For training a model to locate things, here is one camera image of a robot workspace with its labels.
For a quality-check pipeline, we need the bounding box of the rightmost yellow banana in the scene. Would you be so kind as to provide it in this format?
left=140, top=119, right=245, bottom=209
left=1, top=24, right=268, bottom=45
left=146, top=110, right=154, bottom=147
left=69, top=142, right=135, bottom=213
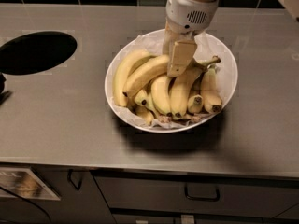
left=200, top=68, right=222, bottom=114

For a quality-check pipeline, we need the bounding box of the grey drawer front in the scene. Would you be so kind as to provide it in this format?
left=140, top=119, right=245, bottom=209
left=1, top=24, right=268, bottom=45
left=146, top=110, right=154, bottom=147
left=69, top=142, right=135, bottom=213
left=96, top=177, right=299, bottom=217

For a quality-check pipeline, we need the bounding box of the leftmost yellow banana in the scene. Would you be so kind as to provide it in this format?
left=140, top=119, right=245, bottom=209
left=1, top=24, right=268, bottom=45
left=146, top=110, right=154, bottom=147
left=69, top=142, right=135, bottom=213
left=112, top=49, right=154, bottom=107

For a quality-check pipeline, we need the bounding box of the round black counter opening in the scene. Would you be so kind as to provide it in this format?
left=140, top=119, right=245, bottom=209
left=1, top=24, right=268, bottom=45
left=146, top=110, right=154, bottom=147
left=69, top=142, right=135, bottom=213
left=0, top=31, right=77, bottom=75

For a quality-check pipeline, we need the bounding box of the black cabinet door handle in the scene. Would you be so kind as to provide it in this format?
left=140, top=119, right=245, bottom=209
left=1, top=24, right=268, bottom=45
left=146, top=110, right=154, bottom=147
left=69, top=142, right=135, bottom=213
left=67, top=169, right=83, bottom=191

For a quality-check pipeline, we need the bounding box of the bottom yellow banana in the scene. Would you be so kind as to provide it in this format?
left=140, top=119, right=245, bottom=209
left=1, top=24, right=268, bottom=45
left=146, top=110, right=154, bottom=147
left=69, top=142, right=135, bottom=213
left=135, top=105, right=154, bottom=126

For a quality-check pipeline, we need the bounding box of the black object at left edge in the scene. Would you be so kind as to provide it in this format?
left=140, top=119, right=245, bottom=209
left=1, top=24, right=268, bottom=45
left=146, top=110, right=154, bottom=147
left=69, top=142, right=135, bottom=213
left=0, top=73, right=12, bottom=105

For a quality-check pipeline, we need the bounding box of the grey cabinet door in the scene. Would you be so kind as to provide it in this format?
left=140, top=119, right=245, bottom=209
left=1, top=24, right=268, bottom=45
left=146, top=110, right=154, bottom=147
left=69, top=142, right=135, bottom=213
left=0, top=163, right=115, bottom=224

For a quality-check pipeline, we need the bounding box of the center yellow banana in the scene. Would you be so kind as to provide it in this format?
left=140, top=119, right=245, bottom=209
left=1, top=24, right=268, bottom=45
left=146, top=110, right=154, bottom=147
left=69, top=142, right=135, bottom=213
left=170, top=67, right=202, bottom=119

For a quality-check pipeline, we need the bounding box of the long yellow banana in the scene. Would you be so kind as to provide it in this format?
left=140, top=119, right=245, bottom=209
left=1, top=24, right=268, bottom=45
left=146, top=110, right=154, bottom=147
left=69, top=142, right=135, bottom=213
left=122, top=55, right=221, bottom=98

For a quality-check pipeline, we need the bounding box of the center-left yellow banana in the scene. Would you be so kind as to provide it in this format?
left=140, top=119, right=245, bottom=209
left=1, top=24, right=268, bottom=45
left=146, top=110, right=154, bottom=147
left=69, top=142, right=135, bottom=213
left=150, top=74, right=172, bottom=116

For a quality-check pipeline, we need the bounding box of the small yellow banana left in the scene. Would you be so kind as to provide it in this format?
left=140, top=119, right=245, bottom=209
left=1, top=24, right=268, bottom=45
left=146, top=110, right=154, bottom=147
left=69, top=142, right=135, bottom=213
left=134, top=89, right=148, bottom=106

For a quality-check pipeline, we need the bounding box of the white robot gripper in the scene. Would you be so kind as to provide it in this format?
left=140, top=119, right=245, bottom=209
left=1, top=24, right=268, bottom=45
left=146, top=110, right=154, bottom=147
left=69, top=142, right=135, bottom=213
left=163, top=0, right=219, bottom=77

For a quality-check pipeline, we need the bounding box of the black drawer handle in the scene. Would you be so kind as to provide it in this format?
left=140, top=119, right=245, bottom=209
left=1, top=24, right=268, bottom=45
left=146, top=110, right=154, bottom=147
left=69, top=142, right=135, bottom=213
left=184, top=184, right=221, bottom=202

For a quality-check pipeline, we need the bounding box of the white paper liner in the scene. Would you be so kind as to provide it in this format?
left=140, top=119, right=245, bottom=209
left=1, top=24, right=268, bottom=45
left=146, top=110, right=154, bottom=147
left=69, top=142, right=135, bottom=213
left=112, top=31, right=235, bottom=131

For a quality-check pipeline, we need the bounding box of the short yellow banana right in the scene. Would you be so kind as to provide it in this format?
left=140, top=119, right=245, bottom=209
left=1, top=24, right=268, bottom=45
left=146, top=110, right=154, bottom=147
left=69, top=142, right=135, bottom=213
left=187, top=82, right=203, bottom=114

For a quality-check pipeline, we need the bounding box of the black cable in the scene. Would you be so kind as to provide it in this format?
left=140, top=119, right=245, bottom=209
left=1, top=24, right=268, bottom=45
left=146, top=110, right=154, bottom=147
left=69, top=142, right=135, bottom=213
left=0, top=186, right=52, bottom=224

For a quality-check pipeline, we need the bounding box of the white oval bowl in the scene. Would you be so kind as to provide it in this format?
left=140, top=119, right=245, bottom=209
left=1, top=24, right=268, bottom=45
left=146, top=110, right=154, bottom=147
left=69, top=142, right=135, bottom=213
left=104, top=28, right=238, bottom=134

